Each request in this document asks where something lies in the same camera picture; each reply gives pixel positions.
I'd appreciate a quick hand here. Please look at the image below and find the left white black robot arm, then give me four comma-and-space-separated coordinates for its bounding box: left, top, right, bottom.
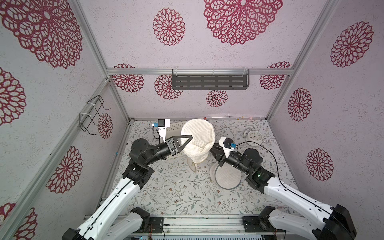
62, 135, 193, 240

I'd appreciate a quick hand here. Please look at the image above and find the white perforated plastic basket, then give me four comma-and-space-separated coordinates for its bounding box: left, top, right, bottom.
166, 121, 187, 139

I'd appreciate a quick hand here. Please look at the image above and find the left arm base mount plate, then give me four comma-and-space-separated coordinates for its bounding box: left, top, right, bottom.
134, 217, 165, 234

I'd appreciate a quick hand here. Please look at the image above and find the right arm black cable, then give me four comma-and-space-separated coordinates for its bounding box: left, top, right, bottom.
235, 140, 355, 238

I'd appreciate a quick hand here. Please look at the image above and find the white round plate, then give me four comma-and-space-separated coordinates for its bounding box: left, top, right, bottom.
181, 119, 216, 173

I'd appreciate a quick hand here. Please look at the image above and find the black wire wall rack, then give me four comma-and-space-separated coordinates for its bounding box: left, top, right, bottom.
79, 95, 110, 136

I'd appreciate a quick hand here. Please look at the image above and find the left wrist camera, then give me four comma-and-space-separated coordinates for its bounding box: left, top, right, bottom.
152, 119, 171, 142

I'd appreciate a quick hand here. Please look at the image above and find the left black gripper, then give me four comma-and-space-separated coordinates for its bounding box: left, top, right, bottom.
144, 134, 191, 166

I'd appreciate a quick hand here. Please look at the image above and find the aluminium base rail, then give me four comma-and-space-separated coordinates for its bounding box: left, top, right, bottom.
77, 214, 331, 236

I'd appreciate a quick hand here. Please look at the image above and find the white round alarm clock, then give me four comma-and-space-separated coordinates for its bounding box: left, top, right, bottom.
243, 130, 263, 147

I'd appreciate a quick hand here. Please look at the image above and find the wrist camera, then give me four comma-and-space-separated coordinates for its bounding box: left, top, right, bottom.
219, 137, 237, 158
152, 119, 171, 142

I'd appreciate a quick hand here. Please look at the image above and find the dark grey wall shelf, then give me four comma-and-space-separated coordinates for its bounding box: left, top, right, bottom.
171, 70, 250, 91

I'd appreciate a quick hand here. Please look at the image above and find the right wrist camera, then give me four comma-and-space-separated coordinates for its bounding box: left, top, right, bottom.
219, 137, 237, 158

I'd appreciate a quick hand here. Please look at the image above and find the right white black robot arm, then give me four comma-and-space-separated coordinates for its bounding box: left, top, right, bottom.
210, 143, 357, 240

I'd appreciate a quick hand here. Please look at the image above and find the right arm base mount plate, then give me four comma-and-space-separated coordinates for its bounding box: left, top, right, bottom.
242, 216, 276, 233

